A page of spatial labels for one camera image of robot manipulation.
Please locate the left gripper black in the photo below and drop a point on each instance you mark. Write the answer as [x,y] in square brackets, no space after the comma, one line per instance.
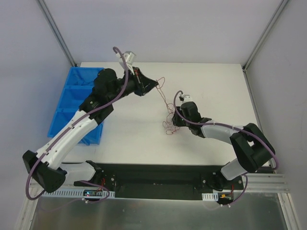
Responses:
[138,80]

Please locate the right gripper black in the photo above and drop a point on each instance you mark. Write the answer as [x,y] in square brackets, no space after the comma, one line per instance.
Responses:
[177,119]

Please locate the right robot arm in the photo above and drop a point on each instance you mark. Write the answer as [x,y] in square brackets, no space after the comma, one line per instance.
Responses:
[251,147]

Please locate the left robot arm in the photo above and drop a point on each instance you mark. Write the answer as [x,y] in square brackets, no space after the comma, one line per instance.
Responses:
[46,165]

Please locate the blue plastic bin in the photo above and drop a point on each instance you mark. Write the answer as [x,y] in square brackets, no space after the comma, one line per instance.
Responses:
[77,87]

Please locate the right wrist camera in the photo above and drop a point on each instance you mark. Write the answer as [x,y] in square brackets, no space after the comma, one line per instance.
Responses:
[184,98]

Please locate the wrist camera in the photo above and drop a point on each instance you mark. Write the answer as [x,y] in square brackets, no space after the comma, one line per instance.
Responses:
[184,98]
[129,57]

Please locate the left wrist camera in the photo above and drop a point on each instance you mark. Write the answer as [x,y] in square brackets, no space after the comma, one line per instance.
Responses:
[129,57]

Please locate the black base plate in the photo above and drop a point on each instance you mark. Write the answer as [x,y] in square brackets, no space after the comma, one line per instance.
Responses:
[172,182]

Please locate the right white cable duct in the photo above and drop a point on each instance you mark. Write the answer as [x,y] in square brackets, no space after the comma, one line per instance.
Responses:
[210,196]

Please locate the white cable duct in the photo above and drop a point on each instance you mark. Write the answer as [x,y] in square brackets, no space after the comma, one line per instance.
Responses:
[210,196]
[80,193]

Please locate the left white cable duct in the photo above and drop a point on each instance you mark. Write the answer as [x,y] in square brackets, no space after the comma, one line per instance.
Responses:
[80,193]

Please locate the left aluminium frame post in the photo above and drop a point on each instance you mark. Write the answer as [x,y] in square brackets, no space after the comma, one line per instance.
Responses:
[56,32]

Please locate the aluminium frame post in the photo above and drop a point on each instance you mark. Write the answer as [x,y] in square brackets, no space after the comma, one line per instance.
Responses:
[266,32]
[56,32]

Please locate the right aluminium frame post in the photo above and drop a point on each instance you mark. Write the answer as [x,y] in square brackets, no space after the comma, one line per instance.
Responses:
[266,32]

